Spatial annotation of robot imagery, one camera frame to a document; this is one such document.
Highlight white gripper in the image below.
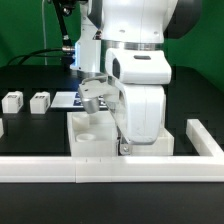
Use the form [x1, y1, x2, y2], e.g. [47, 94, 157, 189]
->
[105, 48, 172, 155]

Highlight white square tabletop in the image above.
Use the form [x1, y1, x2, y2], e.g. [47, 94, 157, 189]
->
[67, 111, 174, 157]

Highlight white sheet with AprilTags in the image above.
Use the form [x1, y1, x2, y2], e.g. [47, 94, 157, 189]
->
[51, 91, 106, 110]

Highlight white L-shaped obstacle fence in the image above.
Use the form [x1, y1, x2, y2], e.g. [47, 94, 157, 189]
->
[0, 119, 224, 183]

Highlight white part at left edge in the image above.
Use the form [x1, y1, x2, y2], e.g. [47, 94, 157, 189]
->
[0, 118, 4, 138]

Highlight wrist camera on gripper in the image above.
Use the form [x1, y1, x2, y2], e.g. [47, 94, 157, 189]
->
[78, 75, 118, 114]

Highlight black cables on table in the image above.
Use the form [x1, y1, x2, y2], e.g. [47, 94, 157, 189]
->
[6, 48, 75, 66]

